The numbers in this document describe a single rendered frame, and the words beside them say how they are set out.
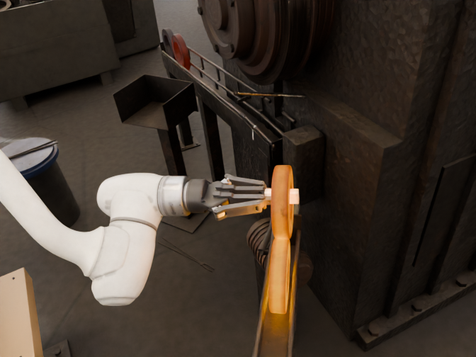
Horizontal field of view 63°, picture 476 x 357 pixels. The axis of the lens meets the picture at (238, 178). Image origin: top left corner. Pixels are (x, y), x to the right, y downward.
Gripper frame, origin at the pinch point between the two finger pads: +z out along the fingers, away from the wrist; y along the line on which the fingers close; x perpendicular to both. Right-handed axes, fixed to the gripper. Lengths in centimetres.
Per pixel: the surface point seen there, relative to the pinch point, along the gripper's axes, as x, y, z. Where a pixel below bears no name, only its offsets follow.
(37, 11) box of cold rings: -6, -208, -196
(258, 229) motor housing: -32.3, -20.7, -11.1
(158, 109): -22, -82, -62
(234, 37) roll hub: 21.9, -35.2, -13.0
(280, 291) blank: -9.9, 16.5, 0.2
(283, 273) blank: -7.4, 14.2, 0.9
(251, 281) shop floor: -84, -38, -22
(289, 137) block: -5.3, -30.6, -0.7
